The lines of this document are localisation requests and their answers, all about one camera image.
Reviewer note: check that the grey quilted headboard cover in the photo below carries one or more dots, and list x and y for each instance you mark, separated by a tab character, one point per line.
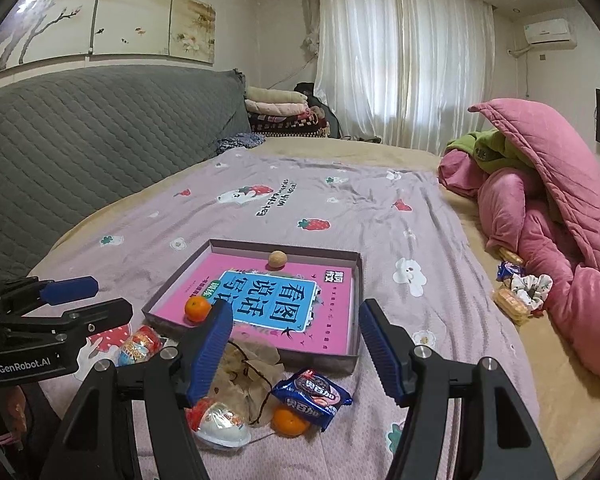
80	135

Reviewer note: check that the pink shallow box tray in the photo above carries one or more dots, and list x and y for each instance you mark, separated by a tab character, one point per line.
320	362

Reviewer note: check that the green blanket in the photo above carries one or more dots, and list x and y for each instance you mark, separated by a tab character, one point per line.
485	150

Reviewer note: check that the pink book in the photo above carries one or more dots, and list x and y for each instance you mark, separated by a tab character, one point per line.
280	305

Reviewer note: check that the white sheer curtain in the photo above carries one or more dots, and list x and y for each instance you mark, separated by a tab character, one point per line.
405	60

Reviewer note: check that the pink quilt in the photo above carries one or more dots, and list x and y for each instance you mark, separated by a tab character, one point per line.
555	240

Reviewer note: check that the blue snack packet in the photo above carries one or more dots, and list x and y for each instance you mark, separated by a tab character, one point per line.
312	396

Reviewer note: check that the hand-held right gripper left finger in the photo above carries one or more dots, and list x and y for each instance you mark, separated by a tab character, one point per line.
211	355

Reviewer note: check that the pink folded blanket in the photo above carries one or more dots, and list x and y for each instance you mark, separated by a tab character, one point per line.
275	108

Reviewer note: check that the beige sheer stocking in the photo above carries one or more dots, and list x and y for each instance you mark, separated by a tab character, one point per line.
252	367

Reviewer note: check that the small biscuit pack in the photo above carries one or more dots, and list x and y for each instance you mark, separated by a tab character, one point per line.
511	255

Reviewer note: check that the blue knitted cloth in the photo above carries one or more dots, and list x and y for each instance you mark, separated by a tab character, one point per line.
237	141

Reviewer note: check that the dark clothing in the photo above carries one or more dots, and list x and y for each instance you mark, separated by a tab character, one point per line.
325	110

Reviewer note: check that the floral wall poster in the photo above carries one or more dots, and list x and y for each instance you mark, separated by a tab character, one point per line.
130	10

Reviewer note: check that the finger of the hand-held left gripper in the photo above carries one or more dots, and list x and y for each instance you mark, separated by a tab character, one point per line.
100	315
72	289

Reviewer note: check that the checkered folded blanket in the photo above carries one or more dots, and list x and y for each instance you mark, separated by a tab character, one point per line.
285	125

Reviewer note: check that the lilac strawberry print sheet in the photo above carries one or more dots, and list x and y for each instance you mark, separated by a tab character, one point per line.
330	210

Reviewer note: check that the small blue wrapper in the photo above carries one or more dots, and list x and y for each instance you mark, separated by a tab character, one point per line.
508	270

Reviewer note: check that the colourful snack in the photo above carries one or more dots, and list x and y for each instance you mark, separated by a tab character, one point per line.
137	346

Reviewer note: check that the walnut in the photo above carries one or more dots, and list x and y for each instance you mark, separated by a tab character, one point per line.
276	258

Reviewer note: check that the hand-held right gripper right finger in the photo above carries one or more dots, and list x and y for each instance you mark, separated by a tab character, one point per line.
380	355

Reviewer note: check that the tangerine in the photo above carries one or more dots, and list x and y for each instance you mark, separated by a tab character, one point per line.
197	308
290	422

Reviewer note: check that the beige folded blanket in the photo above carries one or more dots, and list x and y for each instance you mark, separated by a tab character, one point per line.
275	94

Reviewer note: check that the white floral scrunchie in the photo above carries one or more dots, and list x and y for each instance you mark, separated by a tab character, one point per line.
532	289

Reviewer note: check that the red white snack packet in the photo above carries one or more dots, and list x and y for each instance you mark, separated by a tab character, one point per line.
220	424

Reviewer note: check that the white air conditioner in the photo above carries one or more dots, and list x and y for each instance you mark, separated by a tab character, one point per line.
550	32

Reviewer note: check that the clear pack of biscuits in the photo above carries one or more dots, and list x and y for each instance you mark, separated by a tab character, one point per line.
511	305

